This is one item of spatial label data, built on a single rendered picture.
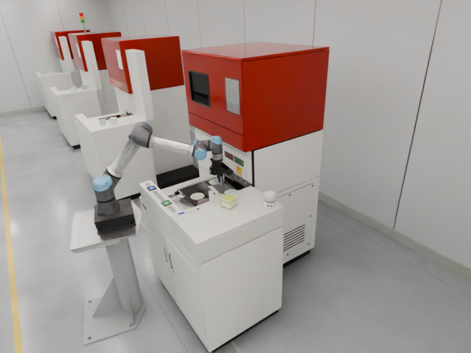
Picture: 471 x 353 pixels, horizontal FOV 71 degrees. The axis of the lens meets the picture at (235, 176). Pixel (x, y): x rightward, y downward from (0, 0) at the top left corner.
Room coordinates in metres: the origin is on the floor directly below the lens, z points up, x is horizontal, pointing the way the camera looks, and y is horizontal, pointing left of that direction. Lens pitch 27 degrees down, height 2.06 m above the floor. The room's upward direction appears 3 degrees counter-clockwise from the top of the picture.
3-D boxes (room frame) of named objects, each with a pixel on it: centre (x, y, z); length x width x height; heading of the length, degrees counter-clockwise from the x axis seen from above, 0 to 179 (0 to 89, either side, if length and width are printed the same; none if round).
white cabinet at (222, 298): (1.98, 0.23, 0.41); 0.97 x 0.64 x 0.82; 33
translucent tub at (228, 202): (1.77, 0.05, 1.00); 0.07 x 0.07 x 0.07; 52
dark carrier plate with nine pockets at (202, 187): (2.10, 0.19, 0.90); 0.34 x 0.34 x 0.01; 33
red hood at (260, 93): (2.56, -0.16, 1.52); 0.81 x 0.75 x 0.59; 33
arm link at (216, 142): (2.06, 0.12, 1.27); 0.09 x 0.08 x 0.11; 92
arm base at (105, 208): (1.89, 0.86, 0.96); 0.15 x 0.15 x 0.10
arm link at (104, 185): (1.90, 0.86, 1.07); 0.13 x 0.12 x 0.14; 2
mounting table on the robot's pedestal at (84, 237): (1.88, 0.88, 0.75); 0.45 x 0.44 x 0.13; 110
